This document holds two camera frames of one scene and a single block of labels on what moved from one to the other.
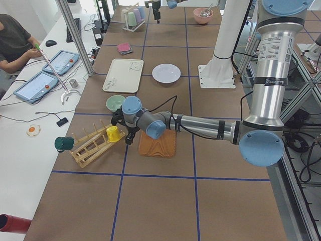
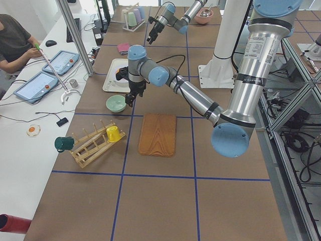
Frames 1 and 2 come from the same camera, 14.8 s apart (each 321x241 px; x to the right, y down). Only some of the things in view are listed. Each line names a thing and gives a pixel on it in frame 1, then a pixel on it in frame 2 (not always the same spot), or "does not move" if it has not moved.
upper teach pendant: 62,62 does not move
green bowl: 114,102 does not move
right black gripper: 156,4 -> 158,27
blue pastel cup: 142,11 does not move
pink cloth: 123,47 does not move
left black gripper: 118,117 -> 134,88
